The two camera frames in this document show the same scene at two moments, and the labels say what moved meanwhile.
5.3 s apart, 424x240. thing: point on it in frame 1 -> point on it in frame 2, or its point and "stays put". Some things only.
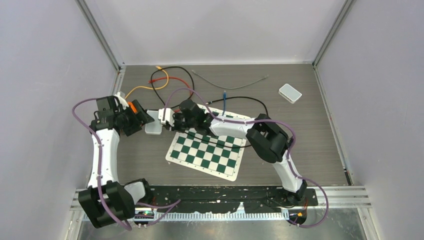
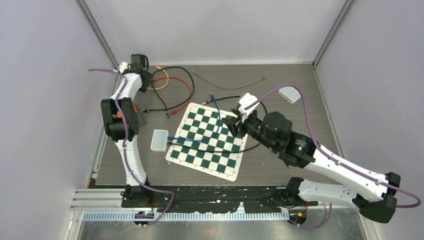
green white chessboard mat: x=218 y=154 stays put
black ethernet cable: x=225 y=99 -> x=220 y=151
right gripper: x=176 y=115 -> x=233 y=123
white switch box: x=154 y=127 -> x=159 y=140
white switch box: x=289 y=93 stays put
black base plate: x=225 y=199 stays put
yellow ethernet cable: x=147 y=88 stays put
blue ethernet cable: x=224 y=102 -> x=206 y=138
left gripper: x=139 y=119 -> x=143 y=89
